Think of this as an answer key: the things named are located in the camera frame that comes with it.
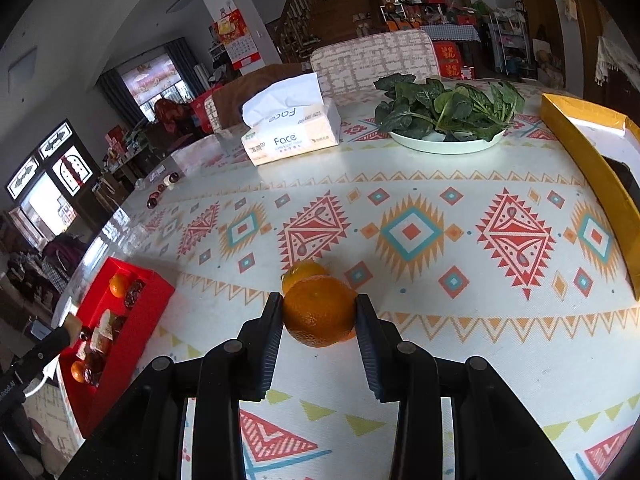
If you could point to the red wall calendar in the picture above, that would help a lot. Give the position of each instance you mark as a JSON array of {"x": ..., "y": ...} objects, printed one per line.
[{"x": 234, "y": 34}]

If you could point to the small white cake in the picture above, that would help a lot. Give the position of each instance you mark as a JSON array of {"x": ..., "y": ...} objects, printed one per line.
[{"x": 73, "y": 326}]

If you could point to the orange mandarin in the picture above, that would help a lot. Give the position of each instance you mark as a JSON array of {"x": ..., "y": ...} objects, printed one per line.
[
  {"x": 79, "y": 371},
  {"x": 319, "y": 311},
  {"x": 118, "y": 285}
]

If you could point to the dark red jujube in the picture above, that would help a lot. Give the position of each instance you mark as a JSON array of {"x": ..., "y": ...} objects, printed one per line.
[
  {"x": 94, "y": 367},
  {"x": 133, "y": 294}
]

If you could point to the white tissue box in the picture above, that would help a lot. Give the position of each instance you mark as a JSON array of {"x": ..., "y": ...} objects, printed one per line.
[{"x": 289, "y": 118}]

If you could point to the red tray box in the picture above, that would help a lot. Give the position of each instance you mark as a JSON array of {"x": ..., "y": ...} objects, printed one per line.
[{"x": 132, "y": 330}]

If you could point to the patterned tablecloth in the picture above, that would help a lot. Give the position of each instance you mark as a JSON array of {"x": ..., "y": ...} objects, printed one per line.
[{"x": 507, "y": 254}]

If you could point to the white patterned chair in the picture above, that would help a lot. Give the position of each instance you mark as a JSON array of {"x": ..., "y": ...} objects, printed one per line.
[{"x": 354, "y": 65}]

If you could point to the gold box lid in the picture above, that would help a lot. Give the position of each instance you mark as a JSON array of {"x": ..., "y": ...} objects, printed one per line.
[{"x": 594, "y": 136}]

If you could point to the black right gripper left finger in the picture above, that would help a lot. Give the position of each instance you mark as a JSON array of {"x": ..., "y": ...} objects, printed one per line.
[{"x": 192, "y": 404}]

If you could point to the yellowish mandarin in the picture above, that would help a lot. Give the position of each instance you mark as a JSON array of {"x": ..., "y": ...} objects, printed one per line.
[{"x": 299, "y": 272}]

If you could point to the white plate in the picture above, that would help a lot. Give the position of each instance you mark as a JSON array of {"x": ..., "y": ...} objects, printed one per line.
[{"x": 436, "y": 143}]

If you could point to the green leafy vegetables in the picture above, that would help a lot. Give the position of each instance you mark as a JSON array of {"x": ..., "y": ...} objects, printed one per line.
[{"x": 462, "y": 113}]

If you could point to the large white puffed cake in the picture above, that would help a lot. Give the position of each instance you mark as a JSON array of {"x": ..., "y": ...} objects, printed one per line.
[{"x": 106, "y": 323}]

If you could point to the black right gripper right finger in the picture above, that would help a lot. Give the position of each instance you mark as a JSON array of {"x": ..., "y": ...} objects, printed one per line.
[{"x": 493, "y": 435}]

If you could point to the brown chair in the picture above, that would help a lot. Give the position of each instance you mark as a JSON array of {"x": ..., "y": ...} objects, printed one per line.
[{"x": 221, "y": 107}]

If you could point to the small dark objects on table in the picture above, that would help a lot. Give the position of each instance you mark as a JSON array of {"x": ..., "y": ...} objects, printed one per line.
[{"x": 167, "y": 183}]

